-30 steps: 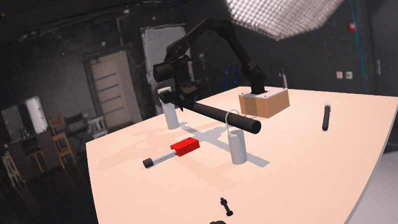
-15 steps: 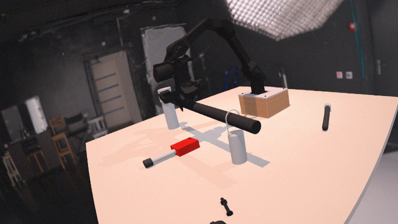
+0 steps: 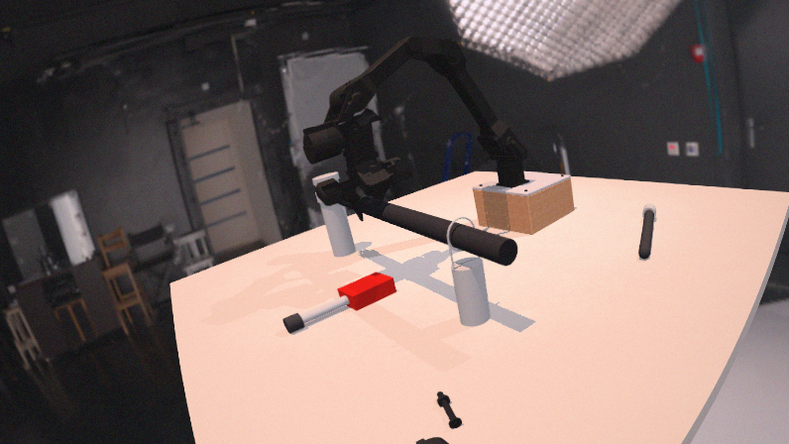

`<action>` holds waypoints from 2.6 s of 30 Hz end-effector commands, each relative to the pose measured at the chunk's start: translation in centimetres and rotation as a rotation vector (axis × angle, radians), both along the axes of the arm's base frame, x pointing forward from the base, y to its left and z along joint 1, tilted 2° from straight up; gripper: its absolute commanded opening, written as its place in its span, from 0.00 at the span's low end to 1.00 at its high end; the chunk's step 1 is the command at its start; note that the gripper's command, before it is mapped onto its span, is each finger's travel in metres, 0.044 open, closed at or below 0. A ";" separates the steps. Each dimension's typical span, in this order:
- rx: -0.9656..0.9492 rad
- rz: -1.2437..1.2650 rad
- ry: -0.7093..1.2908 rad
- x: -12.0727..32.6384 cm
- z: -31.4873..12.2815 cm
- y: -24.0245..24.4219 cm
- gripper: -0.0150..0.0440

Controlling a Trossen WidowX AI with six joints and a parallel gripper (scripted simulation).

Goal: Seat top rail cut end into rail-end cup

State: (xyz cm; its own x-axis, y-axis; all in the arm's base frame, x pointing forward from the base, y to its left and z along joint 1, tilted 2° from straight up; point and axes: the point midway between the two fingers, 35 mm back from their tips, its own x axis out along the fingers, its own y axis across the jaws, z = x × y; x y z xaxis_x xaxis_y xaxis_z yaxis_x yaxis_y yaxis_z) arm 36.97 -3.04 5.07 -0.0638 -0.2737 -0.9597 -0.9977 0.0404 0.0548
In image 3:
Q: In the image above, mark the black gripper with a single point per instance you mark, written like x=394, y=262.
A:
x=331, y=192

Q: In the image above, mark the black bolt with nut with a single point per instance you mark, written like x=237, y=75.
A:
x=443, y=400

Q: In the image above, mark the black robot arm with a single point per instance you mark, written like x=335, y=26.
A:
x=356, y=134

